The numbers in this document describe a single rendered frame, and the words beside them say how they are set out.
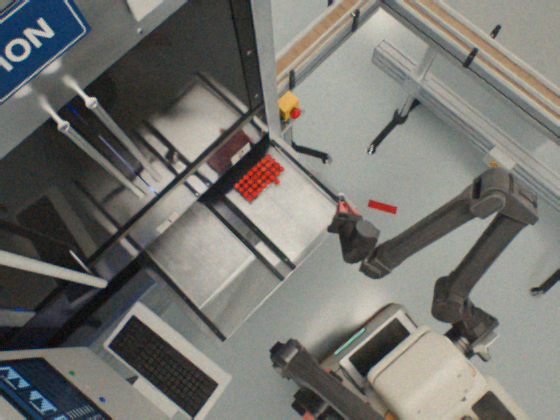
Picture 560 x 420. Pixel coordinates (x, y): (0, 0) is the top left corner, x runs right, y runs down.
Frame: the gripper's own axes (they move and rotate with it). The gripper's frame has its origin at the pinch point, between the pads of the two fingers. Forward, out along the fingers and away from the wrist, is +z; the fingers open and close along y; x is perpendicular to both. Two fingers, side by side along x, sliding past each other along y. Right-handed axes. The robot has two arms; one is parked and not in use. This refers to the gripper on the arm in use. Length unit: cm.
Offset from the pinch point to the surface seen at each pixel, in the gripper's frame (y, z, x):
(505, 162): -93, 55, 11
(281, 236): 7.3, 12.2, 33.4
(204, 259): 32, 7, 46
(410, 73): -53, 98, 4
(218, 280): 27, 0, 48
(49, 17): 72, -25, -51
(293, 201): 4.2, 23.5, 26.2
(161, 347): 42, -16, 69
